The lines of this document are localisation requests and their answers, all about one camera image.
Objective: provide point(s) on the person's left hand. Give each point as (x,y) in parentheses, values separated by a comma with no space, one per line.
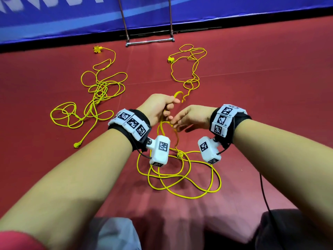
(156,106)

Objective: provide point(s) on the person's right forearm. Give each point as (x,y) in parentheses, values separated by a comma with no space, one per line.
(291,164)

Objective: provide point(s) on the blue banner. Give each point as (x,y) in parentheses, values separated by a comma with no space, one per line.
(78,18)

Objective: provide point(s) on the person's right hand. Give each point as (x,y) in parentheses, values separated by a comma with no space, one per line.
(196,117)

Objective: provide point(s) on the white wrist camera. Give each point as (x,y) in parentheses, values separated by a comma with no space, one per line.
(209,150)
(160,150)

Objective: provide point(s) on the person's left forearm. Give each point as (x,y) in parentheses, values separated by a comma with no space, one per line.
(62,190)

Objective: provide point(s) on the pink shirt sleeve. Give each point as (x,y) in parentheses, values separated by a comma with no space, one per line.
(21,241)

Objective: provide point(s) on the metal rack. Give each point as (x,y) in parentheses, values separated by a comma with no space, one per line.
(150,41)

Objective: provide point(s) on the black marker wristband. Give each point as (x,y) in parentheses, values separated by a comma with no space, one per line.
(229,122)
(130,127)

